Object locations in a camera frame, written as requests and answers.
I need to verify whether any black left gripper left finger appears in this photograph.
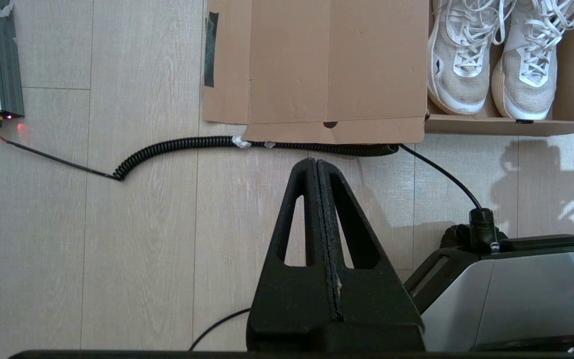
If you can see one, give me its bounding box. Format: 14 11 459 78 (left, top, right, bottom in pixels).
246 158 341 353

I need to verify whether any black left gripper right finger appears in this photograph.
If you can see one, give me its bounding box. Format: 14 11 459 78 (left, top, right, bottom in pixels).
317 160 426 353

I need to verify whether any white sneaker with black logo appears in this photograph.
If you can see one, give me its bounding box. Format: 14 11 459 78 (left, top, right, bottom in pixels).
427 0 514 116

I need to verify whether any brown cardboard shoe box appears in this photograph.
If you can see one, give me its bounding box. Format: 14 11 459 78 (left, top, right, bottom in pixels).
201 0 574 145

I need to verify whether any white lace-up sneaker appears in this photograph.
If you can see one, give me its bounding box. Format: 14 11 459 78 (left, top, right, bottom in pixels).
491 0 574 121

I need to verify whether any grey and black robot base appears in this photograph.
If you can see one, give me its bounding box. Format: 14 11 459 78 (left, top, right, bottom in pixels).
404 208 574 355

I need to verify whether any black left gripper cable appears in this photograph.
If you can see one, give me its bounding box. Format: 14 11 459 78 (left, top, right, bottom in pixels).
189 308 252 351

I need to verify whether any black coiled cable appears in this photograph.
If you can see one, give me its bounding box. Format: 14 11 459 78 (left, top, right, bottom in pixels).
0 127 484 212

